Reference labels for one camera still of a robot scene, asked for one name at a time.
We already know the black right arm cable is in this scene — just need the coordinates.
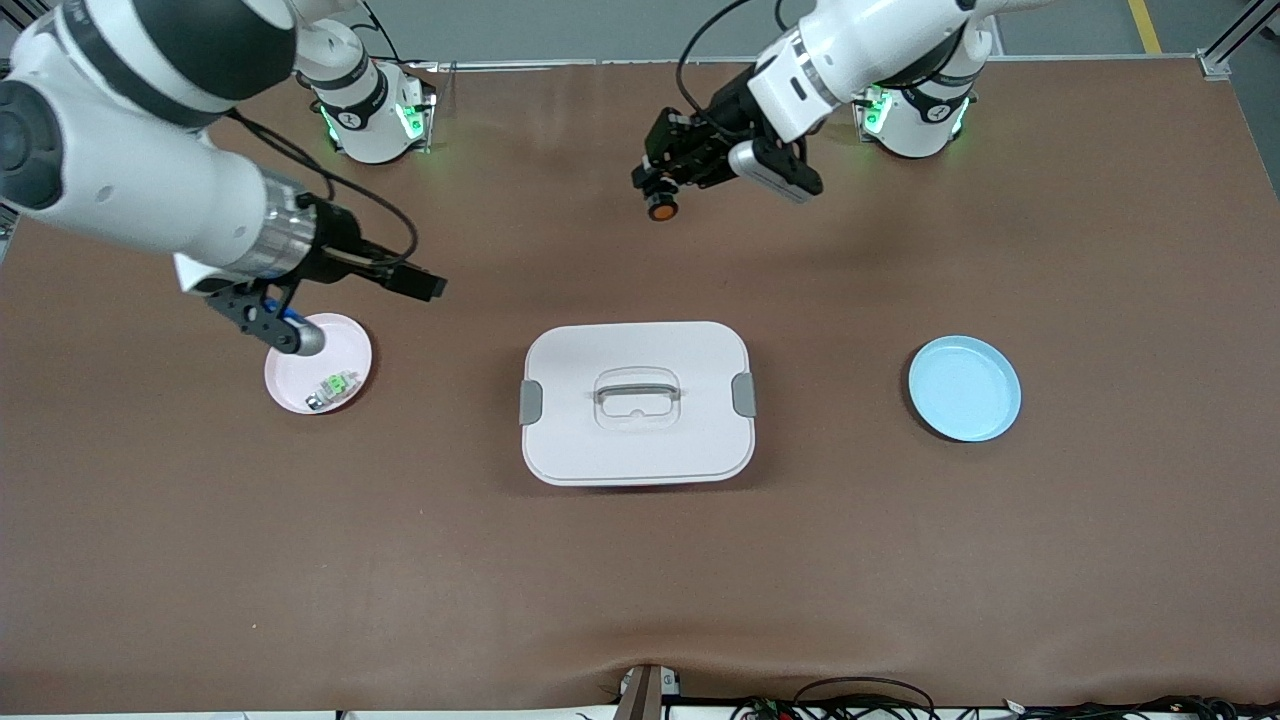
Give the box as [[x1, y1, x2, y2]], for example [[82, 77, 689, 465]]
[[225, 108, 422, 267]]

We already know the aluminium frame profile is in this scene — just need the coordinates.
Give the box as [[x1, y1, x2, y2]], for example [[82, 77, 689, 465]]
[[1197, 0, 1280, 83]]

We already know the black cable bundle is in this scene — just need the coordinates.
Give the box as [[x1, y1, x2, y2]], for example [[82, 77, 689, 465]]
[[728, 677, 1280, 720]]

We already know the black base cable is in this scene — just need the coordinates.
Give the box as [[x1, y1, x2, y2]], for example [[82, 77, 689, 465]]
[[358, 0, 409, 69]]

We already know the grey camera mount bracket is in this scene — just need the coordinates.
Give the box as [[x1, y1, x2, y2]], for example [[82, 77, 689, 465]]
[[612, 663, 683, 720]]

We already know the white lidded storage box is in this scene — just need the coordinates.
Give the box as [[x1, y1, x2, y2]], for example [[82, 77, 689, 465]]
[[519, 320, 758, 488]]

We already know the green push button switch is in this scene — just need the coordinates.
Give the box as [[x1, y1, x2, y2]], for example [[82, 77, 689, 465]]
[[305, 370, 360, 412]]

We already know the pale pink round plate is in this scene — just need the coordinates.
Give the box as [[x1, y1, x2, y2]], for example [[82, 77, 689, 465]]
[[264, 313, 373, 416]]

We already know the light blue round plate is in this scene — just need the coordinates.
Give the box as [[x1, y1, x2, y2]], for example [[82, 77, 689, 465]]
[[907, 335, 1023, 443]]

